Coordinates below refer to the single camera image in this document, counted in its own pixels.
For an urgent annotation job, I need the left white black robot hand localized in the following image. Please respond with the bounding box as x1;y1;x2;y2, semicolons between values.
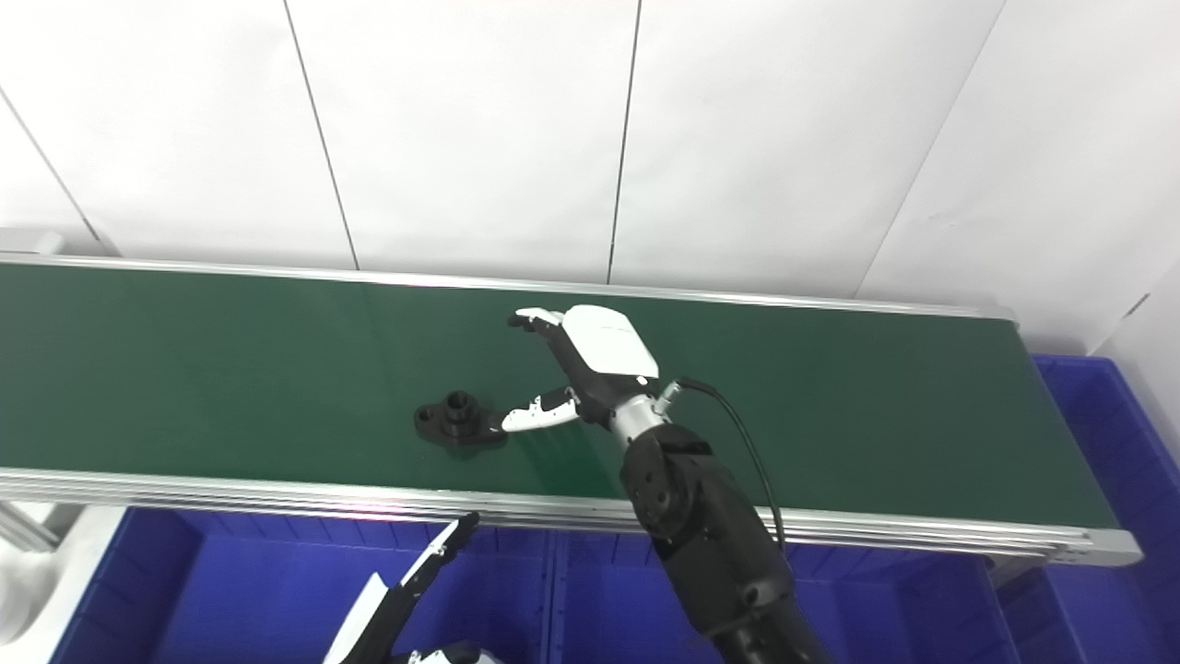
323;512;504;664

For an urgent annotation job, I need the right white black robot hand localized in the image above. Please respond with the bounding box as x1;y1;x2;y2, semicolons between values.
501;304;661;435

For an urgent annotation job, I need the black flanged machined part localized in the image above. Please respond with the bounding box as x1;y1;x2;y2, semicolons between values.
414;390;509;451

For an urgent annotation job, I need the blue plastic bin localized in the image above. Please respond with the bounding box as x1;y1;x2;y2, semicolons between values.
51;505;556;664
551;528;1015;664
994;354;1180;664

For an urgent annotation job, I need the green conveyor belt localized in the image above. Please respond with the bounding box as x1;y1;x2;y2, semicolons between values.
0;254;1145;568

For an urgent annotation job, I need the aluminium extrusion conveyor leg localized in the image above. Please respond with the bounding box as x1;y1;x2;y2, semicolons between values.
0;501;62;554

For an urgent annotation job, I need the grey conveyor end housing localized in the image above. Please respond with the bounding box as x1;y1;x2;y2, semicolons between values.
0;229;64;257

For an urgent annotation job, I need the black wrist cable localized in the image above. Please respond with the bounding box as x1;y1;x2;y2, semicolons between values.
676;376;787;554

